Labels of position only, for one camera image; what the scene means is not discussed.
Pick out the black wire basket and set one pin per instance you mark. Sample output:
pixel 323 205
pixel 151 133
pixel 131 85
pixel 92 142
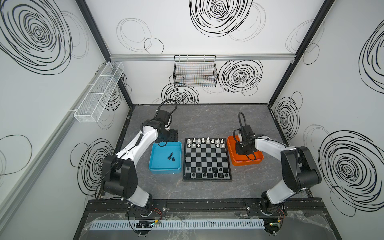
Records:
pixel 195 71

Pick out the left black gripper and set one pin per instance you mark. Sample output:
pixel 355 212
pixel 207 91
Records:
pixel 171 136

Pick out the black mounting rail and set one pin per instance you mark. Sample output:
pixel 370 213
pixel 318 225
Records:
pixel 163 207

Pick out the clear wire wall shelf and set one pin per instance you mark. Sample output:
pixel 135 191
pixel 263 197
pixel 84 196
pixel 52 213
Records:
pixel 103 94

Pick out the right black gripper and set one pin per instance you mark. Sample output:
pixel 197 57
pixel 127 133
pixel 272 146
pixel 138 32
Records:
pixel 245 148

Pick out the orange plastic tray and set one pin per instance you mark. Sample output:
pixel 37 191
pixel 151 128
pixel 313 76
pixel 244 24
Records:
pixel 242 160

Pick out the teal plastic tray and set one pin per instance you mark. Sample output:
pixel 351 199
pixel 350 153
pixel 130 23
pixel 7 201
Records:
pixel 159 163

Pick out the black white chess board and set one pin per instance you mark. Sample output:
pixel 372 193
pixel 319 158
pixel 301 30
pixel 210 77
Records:
pixel 206 162

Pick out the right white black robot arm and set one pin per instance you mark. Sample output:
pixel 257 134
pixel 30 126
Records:
pixel 299 170

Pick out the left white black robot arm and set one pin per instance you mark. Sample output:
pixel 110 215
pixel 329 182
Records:
pixel 119 174

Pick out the white slotted cable duct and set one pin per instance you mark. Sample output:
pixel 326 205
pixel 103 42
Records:
pixel 213 224

